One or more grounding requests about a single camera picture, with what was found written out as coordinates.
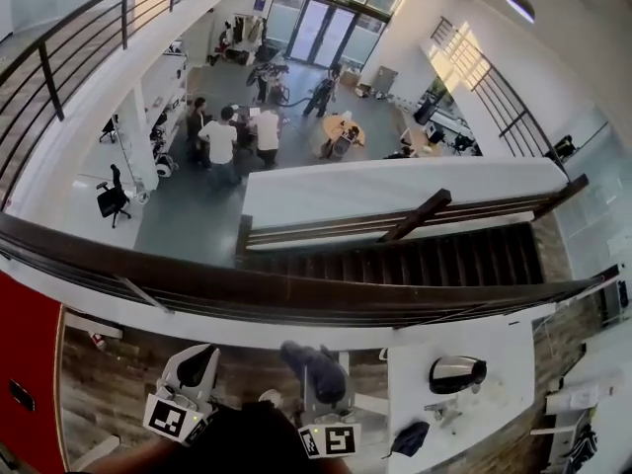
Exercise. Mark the white computer workstation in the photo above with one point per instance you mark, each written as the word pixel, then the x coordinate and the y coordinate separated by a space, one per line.
pixel 427 111

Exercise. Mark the cardboard box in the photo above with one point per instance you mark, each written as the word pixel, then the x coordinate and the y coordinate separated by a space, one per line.
pixel 350 78

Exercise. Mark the black metal balcony railing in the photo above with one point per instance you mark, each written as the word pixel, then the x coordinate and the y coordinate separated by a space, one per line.
pixel 52 82
pixel 513 121

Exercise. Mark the round wooden table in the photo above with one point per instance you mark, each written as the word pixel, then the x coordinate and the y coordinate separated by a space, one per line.
pixel 336 126

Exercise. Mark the small grey metal tool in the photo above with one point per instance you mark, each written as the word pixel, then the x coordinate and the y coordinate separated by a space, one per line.
pixel 443 409

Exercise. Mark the black office chair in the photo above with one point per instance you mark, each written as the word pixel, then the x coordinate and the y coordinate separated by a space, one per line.
pixel 108 127
pixel 112 200

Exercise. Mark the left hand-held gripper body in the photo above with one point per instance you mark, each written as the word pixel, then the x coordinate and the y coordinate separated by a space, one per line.
pixel 170 420

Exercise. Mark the dark stair handrail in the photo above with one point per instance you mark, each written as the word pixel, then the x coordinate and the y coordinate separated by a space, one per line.
pixel 424 210

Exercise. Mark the red table with white legs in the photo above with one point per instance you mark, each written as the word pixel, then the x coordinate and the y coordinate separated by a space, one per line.
pixel 29 343

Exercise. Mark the person's black shirt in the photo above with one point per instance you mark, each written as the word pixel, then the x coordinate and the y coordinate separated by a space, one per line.
pixel 247 442

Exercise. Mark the person's left forearm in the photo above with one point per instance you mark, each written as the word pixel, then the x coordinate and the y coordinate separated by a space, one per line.
pixel 128 457

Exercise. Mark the purple wall poster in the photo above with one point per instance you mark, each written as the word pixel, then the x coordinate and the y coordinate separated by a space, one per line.
pixel 260 4

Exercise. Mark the dark blue cloth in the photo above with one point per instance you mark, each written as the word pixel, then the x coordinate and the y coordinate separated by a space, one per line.
pixel 409 440
pixel 316 368

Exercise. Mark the person's white shoe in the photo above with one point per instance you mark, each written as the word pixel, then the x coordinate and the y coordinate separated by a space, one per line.
pixel 270 397

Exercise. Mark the grey metal cabinet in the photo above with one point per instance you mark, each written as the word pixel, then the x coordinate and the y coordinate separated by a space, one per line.
pixel 385 78

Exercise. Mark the dark wooden staircase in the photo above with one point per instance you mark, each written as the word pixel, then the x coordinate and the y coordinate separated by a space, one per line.
pixel 395 260

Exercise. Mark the dark wooden railing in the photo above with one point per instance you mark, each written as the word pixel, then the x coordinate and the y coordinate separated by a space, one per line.
pixel 296 292

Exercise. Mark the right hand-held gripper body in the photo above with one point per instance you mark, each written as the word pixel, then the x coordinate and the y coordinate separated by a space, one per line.
pixel 338 440

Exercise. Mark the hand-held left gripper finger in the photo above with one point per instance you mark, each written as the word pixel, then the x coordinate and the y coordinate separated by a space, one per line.
pixel 170 373
pixel 210 383

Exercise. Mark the black smartphone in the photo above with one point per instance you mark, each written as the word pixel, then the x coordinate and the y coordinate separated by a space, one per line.
pixel 22 395

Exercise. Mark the plastic bottle with red label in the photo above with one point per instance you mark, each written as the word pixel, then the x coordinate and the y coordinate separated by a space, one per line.
pixel 98 341

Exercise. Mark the glass entrance door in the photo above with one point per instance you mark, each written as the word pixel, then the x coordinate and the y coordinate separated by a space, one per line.
pixel 323 32

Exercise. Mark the white side desk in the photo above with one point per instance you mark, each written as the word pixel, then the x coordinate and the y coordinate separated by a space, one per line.
pixel 587 398

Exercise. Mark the white round wheeled device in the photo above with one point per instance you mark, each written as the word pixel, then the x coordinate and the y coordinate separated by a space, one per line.
pixel 166 164

